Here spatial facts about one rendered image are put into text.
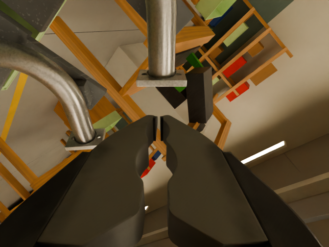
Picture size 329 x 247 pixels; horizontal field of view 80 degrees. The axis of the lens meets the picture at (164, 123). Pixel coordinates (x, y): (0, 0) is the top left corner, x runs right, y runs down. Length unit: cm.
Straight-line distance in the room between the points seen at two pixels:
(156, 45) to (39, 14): 15
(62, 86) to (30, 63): 4
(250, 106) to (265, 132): 96
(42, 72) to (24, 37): 6
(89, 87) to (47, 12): 10
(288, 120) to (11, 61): 663
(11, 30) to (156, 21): 19
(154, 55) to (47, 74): 13
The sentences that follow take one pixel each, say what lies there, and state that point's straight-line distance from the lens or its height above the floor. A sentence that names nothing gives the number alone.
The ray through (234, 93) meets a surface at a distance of 587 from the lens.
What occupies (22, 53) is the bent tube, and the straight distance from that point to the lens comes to 28.
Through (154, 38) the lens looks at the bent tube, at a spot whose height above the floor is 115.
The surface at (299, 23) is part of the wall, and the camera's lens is 618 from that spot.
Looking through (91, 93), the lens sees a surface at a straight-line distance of 33.
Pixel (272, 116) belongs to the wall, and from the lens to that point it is 664.
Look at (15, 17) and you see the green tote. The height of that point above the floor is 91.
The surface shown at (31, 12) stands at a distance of 30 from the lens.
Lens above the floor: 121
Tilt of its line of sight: 3 degrees up
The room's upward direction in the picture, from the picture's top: 139 degrees clockwise
